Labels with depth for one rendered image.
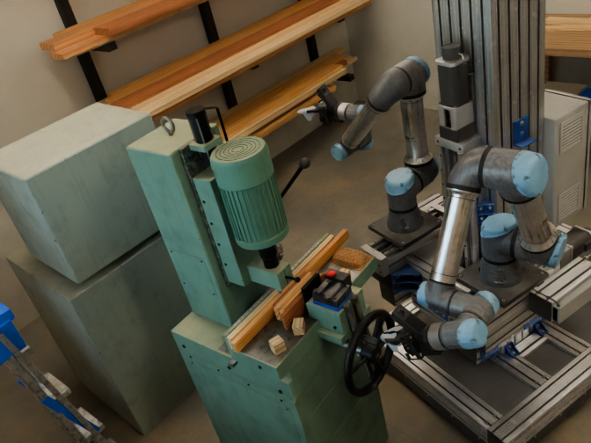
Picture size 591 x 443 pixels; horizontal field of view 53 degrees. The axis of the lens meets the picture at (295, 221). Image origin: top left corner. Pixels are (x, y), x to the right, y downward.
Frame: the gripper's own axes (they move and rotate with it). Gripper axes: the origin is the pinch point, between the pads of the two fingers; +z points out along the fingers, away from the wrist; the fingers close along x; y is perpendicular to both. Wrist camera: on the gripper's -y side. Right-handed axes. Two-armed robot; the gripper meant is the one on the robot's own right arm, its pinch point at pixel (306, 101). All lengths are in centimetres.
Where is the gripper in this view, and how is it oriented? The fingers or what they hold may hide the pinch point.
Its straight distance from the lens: 270.6
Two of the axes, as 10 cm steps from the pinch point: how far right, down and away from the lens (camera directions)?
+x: 6.3, -6.2, 4.6
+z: -7.2, -2.4, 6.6
